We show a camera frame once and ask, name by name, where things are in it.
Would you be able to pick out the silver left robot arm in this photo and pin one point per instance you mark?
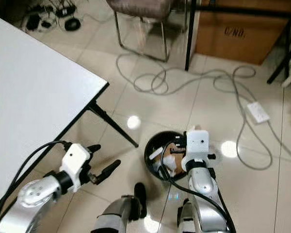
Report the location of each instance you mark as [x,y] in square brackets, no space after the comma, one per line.
[36,194]

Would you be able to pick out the black round rubbish bin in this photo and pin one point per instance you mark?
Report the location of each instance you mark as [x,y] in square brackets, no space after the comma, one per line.
[149,162]

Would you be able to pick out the brown cardboard scrap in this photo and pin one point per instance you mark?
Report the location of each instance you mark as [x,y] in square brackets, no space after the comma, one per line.
[172,148]

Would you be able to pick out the white paper strip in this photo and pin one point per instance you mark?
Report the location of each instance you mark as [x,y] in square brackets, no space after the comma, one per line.
[156,152]

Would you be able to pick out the black table leg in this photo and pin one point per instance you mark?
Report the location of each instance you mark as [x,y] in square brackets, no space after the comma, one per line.
[111,122]

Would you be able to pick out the robot left leg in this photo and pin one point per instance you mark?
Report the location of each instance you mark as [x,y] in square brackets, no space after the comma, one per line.
[123,213]

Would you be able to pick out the robot leg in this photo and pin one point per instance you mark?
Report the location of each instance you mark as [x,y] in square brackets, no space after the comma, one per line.
[186,218]
[123,213]

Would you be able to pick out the robot right leg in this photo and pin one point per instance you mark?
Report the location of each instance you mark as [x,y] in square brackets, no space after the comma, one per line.
[186,218]

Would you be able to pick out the white power strip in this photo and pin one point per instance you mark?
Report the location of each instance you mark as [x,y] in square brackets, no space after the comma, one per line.
[258,111]

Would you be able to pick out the brown cardboard box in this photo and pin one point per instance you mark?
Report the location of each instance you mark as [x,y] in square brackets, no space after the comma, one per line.
[237,39]

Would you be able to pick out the black round device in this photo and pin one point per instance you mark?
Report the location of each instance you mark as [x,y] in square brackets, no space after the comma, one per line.
[72,24]

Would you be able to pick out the black power adapter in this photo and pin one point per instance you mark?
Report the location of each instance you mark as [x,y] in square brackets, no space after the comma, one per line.
[33,21]

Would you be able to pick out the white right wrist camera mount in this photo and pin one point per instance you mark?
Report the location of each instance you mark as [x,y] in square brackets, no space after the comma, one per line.
[198,143]

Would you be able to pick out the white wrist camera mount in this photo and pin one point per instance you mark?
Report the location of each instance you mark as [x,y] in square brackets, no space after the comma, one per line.
[75,160]
[198,143]

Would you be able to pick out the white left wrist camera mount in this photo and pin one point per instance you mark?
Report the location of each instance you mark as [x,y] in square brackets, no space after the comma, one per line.
[75,160]

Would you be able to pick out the black metal rack frame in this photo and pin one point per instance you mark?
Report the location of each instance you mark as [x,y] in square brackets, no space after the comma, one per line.
[188,39]

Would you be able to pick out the grey chair with metal frame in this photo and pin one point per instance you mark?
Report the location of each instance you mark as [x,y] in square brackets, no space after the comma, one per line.
[140,7]

